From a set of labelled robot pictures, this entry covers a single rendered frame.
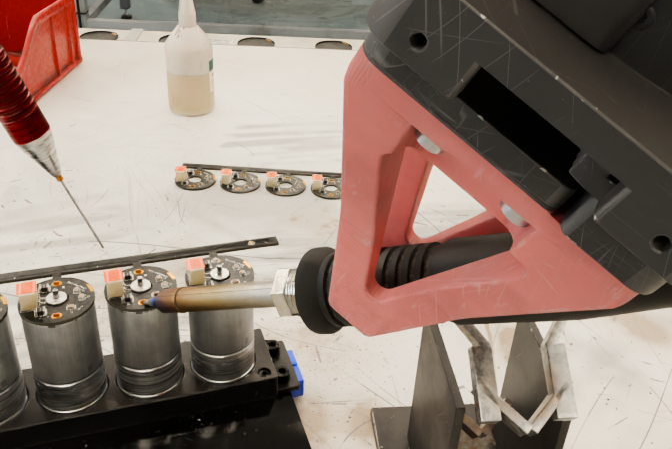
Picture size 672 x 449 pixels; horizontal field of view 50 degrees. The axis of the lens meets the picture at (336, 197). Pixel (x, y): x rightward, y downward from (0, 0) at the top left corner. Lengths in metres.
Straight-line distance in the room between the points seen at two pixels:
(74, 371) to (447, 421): 0.13
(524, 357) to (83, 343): 0.15
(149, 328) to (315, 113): 0.32
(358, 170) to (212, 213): 0.28
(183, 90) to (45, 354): 0.30
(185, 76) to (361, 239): 0.38
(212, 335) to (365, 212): 0.12
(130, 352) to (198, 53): 0.30
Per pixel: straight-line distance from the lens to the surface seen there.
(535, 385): 0.25
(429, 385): 0.25
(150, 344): 0.27
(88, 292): 0.27
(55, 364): 0.27
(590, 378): 0.34
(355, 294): 0.18
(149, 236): 0.41
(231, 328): 0.27
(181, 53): 0.53
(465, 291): 0.16
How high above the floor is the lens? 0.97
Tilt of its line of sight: 30 degrees down
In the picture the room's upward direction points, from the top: 3 degrees clockwise
